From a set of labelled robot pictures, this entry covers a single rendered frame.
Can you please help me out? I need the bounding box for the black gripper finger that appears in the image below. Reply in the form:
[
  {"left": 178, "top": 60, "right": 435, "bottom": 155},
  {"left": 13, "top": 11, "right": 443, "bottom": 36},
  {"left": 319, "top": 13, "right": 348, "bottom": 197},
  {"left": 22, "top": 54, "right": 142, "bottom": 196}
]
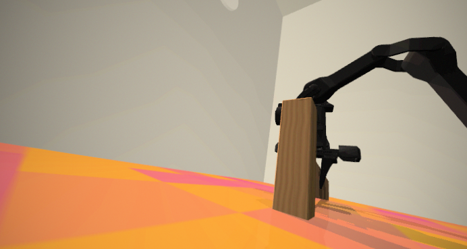
[{"left": 319, "top": 157, "right": 337, "bottom": 189}]

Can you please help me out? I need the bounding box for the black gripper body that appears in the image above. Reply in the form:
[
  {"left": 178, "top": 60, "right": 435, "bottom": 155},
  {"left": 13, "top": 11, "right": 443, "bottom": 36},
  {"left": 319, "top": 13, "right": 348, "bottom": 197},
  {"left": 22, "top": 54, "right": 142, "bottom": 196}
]
[{"left": 316, "top": 123, "right": 362, "bottom": 162}]

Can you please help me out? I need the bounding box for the brown wooden post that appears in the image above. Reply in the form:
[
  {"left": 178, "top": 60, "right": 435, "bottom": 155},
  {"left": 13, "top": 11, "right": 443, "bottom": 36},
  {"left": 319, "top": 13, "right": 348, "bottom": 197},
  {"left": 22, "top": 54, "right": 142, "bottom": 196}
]
[{"left": 272, "top": 97, "right": 317, "bottom": 220}]

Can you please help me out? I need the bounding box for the light wooden board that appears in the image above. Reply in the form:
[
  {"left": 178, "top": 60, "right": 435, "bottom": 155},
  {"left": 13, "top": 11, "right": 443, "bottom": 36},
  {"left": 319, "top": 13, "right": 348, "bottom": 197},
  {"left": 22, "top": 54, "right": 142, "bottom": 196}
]
[{"left": 315, "top": 162, "right": 329, "bottom": 201}]

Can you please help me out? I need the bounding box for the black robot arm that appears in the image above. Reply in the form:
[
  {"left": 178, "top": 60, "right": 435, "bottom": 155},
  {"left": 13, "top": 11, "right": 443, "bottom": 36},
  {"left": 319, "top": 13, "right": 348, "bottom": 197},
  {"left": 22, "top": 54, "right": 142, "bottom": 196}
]
[{"left": 296, "top": 37, "right": 467, "bottom": 128}]

